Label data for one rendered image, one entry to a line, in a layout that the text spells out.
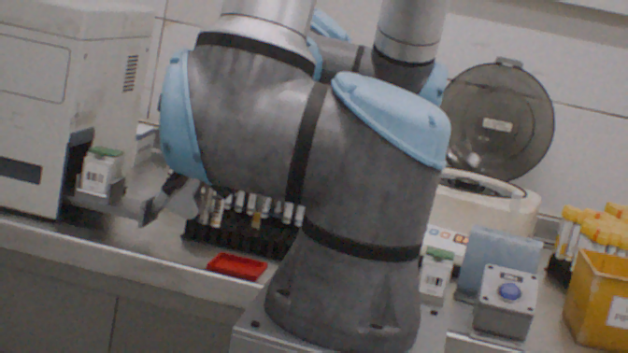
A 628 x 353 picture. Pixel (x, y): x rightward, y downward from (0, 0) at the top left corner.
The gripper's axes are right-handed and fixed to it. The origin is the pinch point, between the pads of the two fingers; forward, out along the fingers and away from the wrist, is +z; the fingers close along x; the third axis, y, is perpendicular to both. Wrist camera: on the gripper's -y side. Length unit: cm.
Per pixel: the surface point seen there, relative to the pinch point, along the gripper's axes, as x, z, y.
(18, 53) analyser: -4.5, -4.5, -26.7
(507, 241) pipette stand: 7.2, -28.3, 39.3
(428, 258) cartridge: 2.6, -20.1, 32.5
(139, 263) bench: -8.4, 4.1, 4.6
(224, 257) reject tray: -1.0, -1.8, 12.0
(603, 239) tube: 21, -36, 52
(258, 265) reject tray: -1.0, -4.2, 16.2
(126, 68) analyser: 13.4, -7.9, -18.5
